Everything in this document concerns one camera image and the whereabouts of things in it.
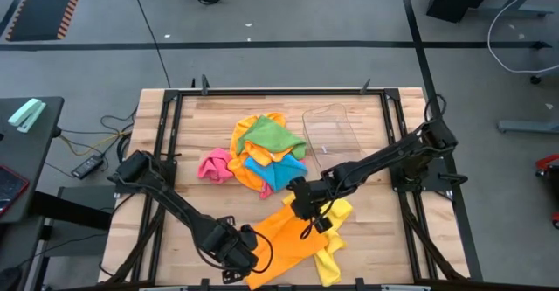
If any blue microfiber towel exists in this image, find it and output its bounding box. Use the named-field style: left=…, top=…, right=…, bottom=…
left=243, top=154, right=309, bottom=192

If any black left camera cable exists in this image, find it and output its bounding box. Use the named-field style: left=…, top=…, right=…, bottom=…
left=244, top=225, right=274, bottom=275

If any mint green stapler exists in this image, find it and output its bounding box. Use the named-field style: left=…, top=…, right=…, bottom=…
left=7, top=98, right=47, bottom=134

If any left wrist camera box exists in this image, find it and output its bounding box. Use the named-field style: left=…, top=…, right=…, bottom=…
left=238, top=223, right=259, bottom=245

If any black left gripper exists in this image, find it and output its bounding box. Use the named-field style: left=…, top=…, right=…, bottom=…
left=200, top=214, right=259, bottom=286

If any phone with red case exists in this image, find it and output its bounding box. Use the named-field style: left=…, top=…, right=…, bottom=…
left=0, top=164, right=31, bottom=217

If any black camera cable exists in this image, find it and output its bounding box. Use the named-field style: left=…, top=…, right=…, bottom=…
left=244, top=225, right=274, bottom=275
left=300, top=211, right=325, bottom=240

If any green microfiber towel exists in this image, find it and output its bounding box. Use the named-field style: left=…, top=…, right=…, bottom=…
left=235, top=114, right=308, bottom=161

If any black mat with striped edge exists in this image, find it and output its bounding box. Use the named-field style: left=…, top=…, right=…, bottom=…
left=4, top=0, right=87, bottom=43

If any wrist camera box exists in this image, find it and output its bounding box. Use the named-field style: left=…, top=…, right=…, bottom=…
left=296, top=197, right=327, bottom=220
left=238, top=223, right=259, bottom=245

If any yellow floor cable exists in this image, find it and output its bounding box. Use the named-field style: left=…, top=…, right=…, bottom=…
left=59, top=129, right=133, bottom=157

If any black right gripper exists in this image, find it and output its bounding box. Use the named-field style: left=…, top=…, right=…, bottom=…
left=287, top=176, right=336, bottom=234

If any orange microfiber towel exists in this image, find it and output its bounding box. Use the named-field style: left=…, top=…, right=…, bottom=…
left=226, top=111, right=294, bottom=192
left=245, top=202, right=331, bottom=290

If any black power adapter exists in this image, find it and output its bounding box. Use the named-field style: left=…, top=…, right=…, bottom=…
left=70, top=154, right=105, bottom=180

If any grey desk foot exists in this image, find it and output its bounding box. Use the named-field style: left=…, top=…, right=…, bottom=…
left=497, top=119, right=559, bottom=135

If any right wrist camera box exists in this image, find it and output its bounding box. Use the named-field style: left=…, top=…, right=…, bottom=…
left=296, top=197, right=327, bottom=220

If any black hanging cable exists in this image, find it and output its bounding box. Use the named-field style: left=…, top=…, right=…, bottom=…
left=127, top=0, right=172, bottom=89

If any white floor cable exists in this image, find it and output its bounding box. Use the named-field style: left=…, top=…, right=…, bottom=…
left=487, top=0, right=559, bottom=75

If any black right camera cable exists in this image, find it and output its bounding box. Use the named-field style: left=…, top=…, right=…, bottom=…
left=300, top=211, right=325, bottom=240

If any clear plastic bin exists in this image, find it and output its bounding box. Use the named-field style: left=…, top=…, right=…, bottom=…
left=300, top=102, right=368, bottom=174

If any dark desk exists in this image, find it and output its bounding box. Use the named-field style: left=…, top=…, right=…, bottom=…
left=0, top=96, right=66, bottom=225

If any yellow microfiber towel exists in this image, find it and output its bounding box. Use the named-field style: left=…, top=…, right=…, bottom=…
left=281, top=192, right=354, bottom=288

